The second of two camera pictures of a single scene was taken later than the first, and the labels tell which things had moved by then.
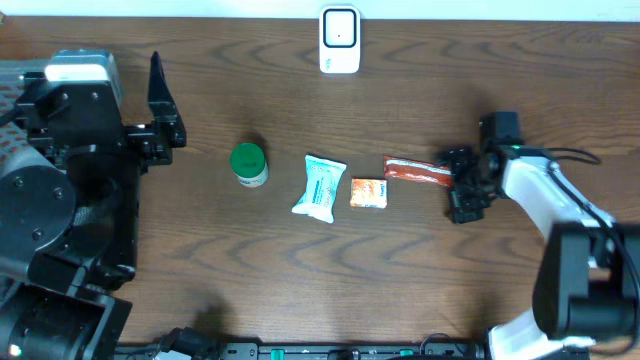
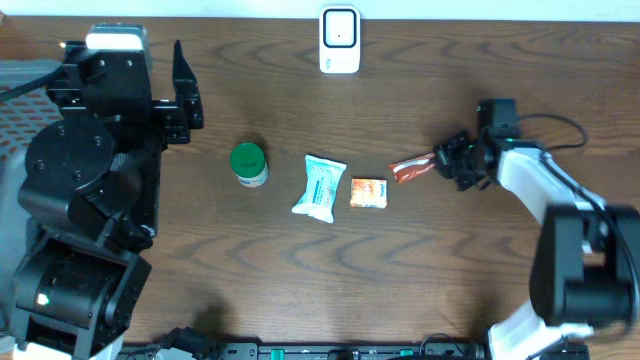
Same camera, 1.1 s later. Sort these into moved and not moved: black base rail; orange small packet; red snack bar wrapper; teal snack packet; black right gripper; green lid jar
Moved: red snack bar wrapper; black right gripper
Not moved: black base rail; green lid jar; teal snack packet; orange small packet
